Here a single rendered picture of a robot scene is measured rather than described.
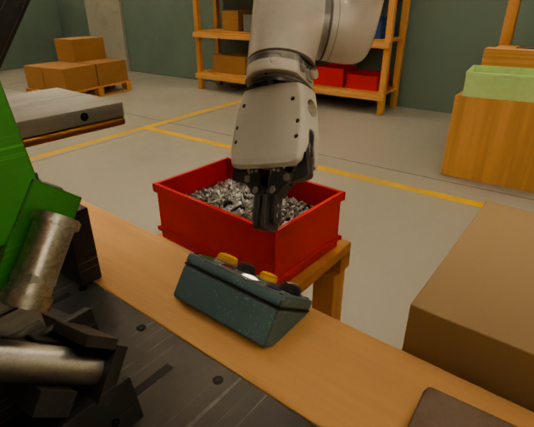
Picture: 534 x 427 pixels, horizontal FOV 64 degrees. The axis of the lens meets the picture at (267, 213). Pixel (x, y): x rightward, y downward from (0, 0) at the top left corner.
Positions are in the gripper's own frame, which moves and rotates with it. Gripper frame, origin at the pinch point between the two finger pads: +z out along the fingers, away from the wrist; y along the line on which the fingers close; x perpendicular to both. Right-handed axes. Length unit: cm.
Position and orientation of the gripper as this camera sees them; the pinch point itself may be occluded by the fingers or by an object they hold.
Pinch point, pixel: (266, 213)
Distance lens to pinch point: 50.5
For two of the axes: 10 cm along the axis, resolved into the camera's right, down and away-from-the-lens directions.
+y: -8.5, 0.0, 5.2
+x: -5.1, -1.7, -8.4
